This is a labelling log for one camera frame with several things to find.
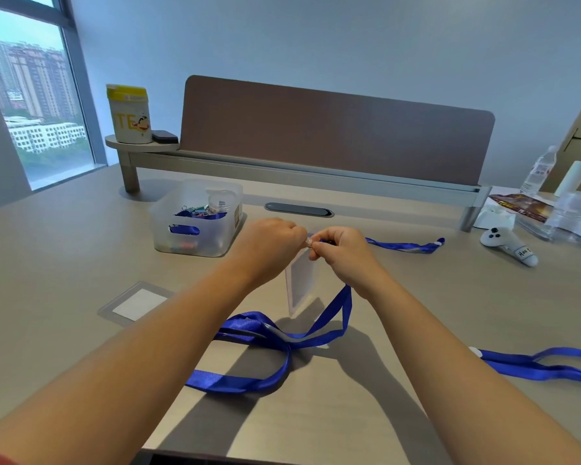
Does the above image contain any person's right hand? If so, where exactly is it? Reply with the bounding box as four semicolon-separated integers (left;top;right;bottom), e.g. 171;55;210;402
309;226;386;301

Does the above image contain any person's left hand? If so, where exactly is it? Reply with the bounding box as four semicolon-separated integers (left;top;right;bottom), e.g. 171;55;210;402
225;217;310;291

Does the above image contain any clear card holder white insert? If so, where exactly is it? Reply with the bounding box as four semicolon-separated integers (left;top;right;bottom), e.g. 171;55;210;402
284;249;316;318
96;280;176;329

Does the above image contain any blue lanyard with black clip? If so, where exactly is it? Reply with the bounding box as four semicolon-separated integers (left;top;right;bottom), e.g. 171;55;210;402
365;236;446;256

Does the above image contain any person's right forearm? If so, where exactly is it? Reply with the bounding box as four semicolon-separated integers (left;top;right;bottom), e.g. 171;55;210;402
360;275;581;465

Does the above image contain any person's left forearm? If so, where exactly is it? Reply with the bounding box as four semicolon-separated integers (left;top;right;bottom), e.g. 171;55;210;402
0;265;258;465

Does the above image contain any translucent plastic storage bin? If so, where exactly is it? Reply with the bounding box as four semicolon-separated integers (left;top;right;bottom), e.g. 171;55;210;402
148;178;245;259

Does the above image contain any clear plastic ball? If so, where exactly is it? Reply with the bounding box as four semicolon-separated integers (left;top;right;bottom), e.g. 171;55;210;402
205;188;237;214

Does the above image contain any grey metal desk shelf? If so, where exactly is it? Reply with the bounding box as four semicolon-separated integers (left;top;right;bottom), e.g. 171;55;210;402
105;134;493;233

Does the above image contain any brown desk divider panel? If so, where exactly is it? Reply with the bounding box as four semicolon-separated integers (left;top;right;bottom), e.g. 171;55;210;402
179;75;496;187

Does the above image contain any white handheld controller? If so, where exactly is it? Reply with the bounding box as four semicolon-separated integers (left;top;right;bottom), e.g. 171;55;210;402
479;226;539;268

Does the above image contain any white paper box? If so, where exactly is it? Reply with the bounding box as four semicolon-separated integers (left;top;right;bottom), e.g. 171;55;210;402
473;205;517;232

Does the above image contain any white paper sheet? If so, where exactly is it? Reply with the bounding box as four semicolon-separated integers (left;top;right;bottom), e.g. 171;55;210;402
484;185;522;209

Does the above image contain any dark red snack bag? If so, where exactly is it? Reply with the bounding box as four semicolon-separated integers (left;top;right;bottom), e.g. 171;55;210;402
489;192;556;224

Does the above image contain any white canister with yellow lid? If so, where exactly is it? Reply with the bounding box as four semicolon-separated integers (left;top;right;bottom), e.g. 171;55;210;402
106;83;154;145

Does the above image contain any clear plastic water bottle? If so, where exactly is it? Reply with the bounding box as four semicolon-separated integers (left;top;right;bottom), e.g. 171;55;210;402
519;145;559;196

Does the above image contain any clear plastic bag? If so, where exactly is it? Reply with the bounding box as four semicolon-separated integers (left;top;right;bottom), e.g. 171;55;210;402
544;191;581;243

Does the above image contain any white paper roll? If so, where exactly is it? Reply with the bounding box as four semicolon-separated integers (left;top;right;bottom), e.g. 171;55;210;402
553;160;581;198

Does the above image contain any black oval cable grommet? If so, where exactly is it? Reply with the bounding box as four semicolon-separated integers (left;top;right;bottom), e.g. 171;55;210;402
263;201;335;218

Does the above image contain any window with grey frame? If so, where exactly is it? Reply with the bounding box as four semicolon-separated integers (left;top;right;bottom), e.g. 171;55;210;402
0;0;108;192

